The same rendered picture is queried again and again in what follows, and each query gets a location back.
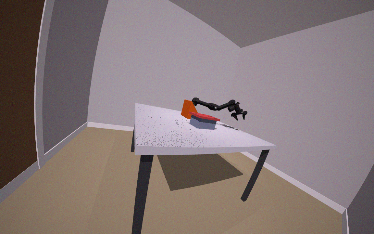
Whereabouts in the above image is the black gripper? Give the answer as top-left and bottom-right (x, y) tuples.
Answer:
(231, 108), (247, 121)

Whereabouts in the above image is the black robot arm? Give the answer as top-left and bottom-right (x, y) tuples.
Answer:
(192, 97), (240, 112)

